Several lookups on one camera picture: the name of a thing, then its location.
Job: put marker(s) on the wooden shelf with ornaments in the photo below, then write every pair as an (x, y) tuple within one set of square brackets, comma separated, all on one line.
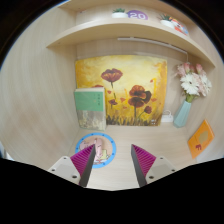
[(133, 28)]

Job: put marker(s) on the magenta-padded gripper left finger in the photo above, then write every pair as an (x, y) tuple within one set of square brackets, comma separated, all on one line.
[(81, 161)]

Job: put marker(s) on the green cover book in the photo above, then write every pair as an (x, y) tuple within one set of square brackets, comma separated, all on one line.
[(88, 101)]

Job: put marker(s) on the pink and white flower bouquet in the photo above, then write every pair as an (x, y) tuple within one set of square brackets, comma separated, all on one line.
[(191, 83)]

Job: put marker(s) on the white power strip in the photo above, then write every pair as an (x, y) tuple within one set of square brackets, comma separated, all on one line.
[(166, 118)]

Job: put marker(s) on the yellow poppy flower painting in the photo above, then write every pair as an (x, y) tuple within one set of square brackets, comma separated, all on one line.
[(133, 73)]

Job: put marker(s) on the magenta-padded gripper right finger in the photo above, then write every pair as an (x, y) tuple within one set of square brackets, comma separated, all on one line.
[(145, 160)]

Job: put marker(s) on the teal faceted vase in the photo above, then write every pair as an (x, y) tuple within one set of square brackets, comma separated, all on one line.
[(181, 115)]

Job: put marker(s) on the orange cover book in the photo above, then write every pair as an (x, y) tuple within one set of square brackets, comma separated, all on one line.
[(201, 138)]

